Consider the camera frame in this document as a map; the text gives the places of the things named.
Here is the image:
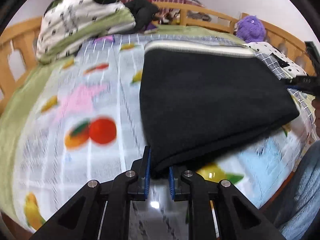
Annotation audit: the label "green fleece bed blanket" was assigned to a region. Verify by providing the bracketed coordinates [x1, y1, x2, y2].
[0, 24, 245, 221]

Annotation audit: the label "white floral pillow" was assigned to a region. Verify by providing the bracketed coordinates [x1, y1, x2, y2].
[245, 42, 307, 79]

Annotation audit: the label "black sweatpants with white stripe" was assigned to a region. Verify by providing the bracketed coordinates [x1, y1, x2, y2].
[139, 40, 299, 178]

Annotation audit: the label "person blue jeans leg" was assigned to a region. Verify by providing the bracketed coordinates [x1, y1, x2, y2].
[264, 141, 319, 239]

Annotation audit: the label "folded white green floral quilt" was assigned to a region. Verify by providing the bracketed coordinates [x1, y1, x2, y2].
[36, 0, 136, 64]

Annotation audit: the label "purple plush toy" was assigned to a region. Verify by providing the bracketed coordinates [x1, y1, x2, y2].
[236, 15, 266, 43]

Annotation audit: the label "grey checkered cloth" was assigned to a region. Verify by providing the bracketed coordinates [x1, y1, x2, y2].
[82, 33, 316, 123]

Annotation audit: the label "black clothing pile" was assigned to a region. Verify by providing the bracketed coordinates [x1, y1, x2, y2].
[124, 0, 159, 34]

